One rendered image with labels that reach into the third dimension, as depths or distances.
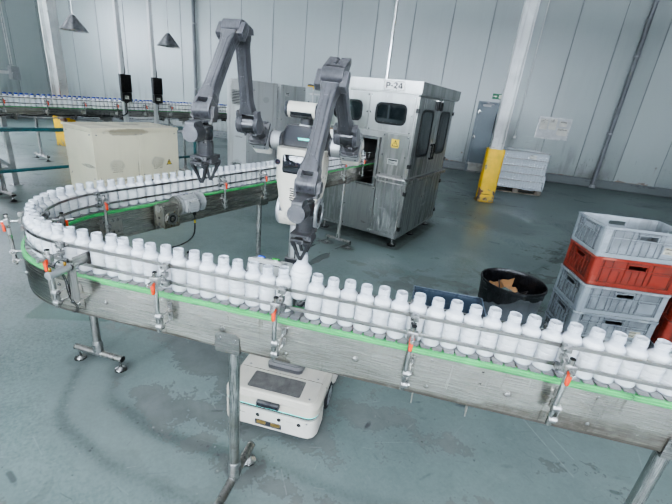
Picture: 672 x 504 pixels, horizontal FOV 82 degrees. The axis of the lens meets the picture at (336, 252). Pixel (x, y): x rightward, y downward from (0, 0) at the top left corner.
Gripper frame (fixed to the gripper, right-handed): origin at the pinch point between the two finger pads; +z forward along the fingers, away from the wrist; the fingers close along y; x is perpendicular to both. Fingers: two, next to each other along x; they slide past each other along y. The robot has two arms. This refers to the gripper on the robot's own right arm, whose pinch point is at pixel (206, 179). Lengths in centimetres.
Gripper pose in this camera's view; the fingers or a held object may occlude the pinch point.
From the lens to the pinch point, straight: 155.8
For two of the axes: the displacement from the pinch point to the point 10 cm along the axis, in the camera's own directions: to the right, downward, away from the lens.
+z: -1.0, 9.2, 3.7
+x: 9.7, 1.8, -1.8
